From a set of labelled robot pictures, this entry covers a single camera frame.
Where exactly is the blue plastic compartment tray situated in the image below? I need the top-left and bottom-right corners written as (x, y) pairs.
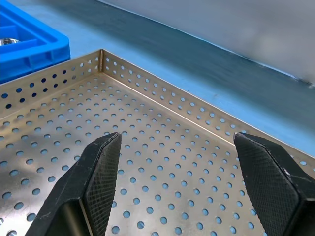
top-left (0, 0), bottom-right (71, 84)

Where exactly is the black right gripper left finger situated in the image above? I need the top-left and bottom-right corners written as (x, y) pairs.
top-left (24, 132), bottom-right (123, 236)

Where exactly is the perforated steel tray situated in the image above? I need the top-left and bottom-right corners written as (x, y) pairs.
top-left (0, 48), bottom-right (315, 236)

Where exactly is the small metal roller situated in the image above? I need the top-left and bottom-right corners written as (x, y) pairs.
top-left (0, 37), bottom-right (22, 46)

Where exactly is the white backdrop board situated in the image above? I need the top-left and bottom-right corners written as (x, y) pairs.
top-left (95, 0), bottom-right (315, 89)

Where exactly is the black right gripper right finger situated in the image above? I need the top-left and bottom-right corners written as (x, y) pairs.
top-left (233, 132), bottom-right (315, 236)

